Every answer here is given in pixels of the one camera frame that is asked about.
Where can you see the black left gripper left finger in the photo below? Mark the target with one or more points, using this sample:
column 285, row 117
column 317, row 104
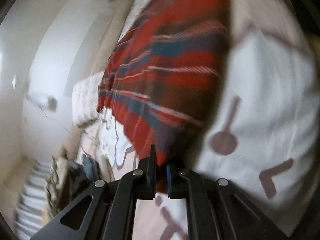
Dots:
column 105, row 210

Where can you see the fluffy white pillow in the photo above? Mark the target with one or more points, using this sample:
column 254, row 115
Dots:
column 85, row 99

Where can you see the red plaid tasselled scarf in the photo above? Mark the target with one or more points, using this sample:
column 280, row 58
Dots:
column 163, row 76

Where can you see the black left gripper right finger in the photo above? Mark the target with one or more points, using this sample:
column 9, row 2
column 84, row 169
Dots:
column 218, row 209

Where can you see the white cartoon print bedsheet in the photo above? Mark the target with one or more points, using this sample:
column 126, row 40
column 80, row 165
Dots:
column 262, row 129

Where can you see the pile of folded clothes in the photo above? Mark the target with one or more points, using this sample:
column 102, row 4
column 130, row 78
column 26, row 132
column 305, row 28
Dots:
column 68, row 179

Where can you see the white wall air conditioner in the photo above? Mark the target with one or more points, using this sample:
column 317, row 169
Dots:
column 42, row 101

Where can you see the beige upholstered headboard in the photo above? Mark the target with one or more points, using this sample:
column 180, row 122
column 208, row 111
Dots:
column 98, row 63

